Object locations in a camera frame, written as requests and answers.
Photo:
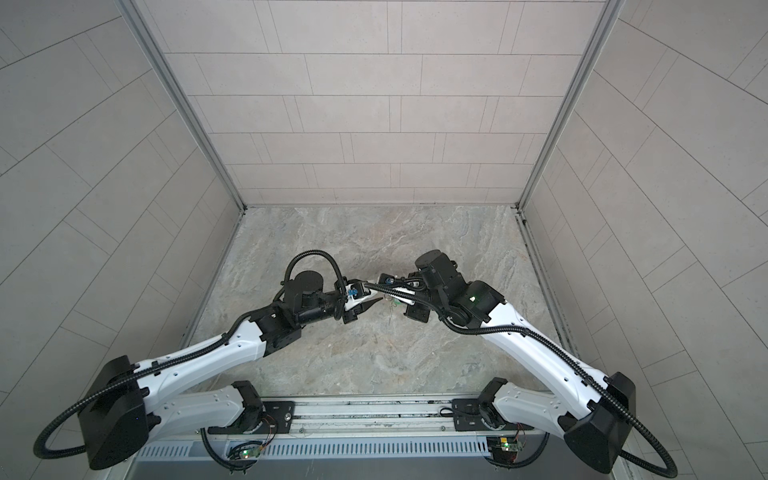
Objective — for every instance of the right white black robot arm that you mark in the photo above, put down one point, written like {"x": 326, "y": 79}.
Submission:
{"x": 591, "y": 411}

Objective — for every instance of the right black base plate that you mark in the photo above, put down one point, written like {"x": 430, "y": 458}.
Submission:
{"x": 471, "y": 415}

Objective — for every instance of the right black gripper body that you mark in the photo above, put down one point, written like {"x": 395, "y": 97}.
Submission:
{"x": 417, "y": 311}

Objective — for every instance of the left circuit board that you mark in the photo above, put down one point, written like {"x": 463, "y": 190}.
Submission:
{"x": 248, "y": 451}

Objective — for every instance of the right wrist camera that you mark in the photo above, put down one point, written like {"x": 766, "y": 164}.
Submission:
{"x": 406, "y": 291}

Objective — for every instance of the aluminium mounting rail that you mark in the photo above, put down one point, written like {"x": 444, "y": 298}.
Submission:
{"x": 315, "y": 417}

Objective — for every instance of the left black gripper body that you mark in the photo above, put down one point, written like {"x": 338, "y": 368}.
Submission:
{"x": 349, "y": 318}

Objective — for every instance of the right circuit board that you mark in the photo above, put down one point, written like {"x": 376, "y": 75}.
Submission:
{"x": 504, "y": 449}

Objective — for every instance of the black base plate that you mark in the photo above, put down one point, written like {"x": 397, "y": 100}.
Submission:
{"x": 275, "y": 417}
{"x": 471, "y": 415}

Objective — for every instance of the perforated vent strip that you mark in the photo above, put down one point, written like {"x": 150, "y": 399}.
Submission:
{"x": 331, "y": 448}

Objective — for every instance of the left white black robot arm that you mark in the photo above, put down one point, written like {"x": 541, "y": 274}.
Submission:
{"x": 132, "y": 403}

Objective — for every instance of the circuit board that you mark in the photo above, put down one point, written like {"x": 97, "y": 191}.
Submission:
{"x": 504, "y": 449}
{"x": 248, "y": 451}

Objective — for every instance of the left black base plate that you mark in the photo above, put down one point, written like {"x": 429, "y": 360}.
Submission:
{"x": 275, "y": 417}

